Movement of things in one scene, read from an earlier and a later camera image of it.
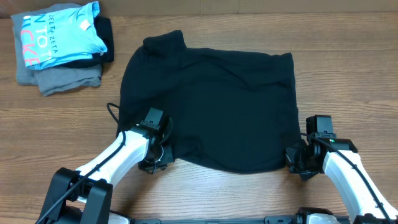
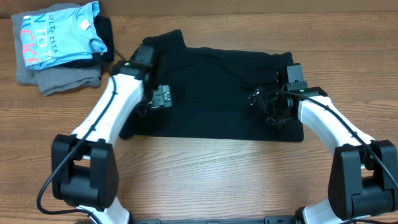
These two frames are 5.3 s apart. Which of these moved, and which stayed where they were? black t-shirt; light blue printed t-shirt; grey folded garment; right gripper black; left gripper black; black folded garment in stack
Moved: right gripper black; black t-shirt; left gripper black
Stayed: light blue printed t-shirt; grey folded garment; black folded garment in stack
